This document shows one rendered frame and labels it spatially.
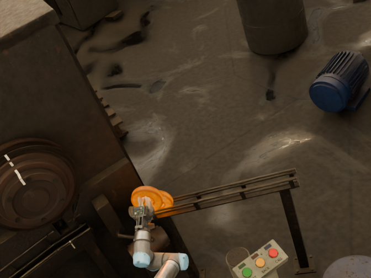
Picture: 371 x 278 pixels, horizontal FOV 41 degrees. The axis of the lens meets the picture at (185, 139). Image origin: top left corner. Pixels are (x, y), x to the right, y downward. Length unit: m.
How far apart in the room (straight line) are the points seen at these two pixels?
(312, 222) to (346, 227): 0.21
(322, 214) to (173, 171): 1.21
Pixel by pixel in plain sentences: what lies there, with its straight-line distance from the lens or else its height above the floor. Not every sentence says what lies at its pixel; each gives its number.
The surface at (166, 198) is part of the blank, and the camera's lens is 2.53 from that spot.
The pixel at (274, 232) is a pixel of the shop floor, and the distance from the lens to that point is 3.17.
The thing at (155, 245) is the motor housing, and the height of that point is 0.49.
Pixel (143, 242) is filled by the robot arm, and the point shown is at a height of 0.84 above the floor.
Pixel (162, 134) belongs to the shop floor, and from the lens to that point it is 4.17.
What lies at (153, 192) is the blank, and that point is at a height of 0.89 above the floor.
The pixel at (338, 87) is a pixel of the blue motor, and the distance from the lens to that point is 3.63.
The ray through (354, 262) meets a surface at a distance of 2.47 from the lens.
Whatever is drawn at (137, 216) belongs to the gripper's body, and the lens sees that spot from 2.30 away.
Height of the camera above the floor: 2.48
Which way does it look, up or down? 38 degrees down
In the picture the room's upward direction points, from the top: 23 degrees counter-clockwise
